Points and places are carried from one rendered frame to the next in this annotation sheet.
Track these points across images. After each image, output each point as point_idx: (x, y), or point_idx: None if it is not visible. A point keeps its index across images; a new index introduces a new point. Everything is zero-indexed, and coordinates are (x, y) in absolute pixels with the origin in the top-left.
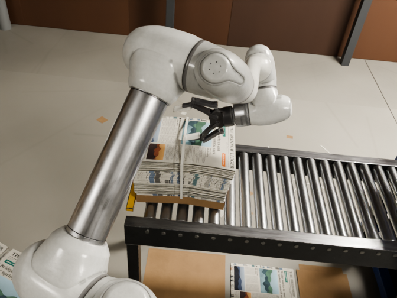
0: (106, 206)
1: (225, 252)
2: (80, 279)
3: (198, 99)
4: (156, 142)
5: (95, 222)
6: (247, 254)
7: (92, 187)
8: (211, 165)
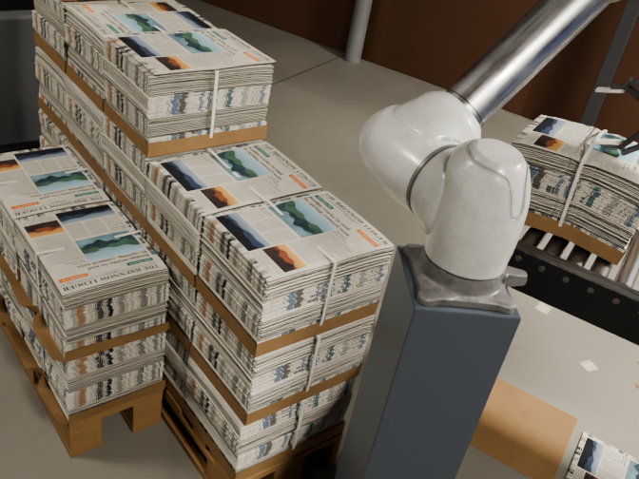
0: (502, 75)
1: (601, 325)
2: (445, 136)
3: (638, 80)
4: (551, 136)
5: (483, 87)
6: (634, 341)
7: (493, 51)
8: (627, 177)
